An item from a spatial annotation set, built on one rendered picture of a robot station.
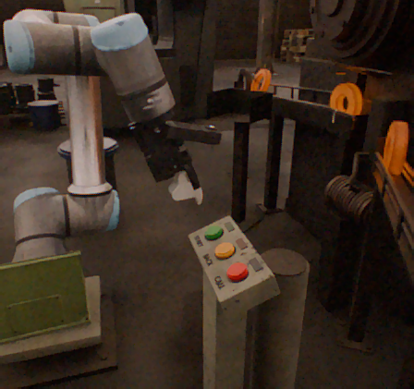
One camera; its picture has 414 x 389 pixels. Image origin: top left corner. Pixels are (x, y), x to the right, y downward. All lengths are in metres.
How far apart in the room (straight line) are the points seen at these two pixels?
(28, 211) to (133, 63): 0.83
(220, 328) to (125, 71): 0.54
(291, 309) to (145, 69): 0.61
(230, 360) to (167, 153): 0.48
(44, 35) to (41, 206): 0.73
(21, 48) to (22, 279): 0.73
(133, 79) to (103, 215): 0.78
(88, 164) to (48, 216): 0.21
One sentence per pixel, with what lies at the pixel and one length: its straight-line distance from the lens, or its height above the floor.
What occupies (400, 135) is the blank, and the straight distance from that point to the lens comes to 1.11.
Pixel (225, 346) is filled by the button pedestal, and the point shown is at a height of 0.40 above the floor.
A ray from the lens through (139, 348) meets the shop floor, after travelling 1.43.
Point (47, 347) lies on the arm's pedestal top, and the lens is 1.35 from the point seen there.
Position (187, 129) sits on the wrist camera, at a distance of 0.70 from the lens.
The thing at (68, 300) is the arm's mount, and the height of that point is 0.22.
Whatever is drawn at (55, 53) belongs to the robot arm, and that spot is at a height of 0.98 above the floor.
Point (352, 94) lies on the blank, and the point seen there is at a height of 0.78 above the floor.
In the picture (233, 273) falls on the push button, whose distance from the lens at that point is 0.71.
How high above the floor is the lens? 1.03
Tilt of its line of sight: 24 degrees down
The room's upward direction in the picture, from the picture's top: straight up
